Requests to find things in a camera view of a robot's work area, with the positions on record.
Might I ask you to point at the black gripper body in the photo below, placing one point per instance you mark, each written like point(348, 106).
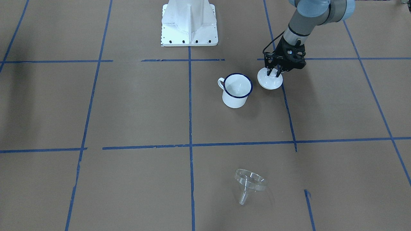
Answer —
point(278, 56)

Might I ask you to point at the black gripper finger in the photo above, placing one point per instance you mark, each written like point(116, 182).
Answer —
point(279, 71)
point(269, 70)

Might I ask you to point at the white mug lid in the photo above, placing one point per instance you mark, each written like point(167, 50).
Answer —
point(271, 81)

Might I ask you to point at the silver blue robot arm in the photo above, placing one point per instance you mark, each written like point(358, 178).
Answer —
point(309, 14)

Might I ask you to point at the white enamel mug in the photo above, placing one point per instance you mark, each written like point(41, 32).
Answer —
point(236, 89)

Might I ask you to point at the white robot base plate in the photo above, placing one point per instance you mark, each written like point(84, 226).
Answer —
point(189, 23)

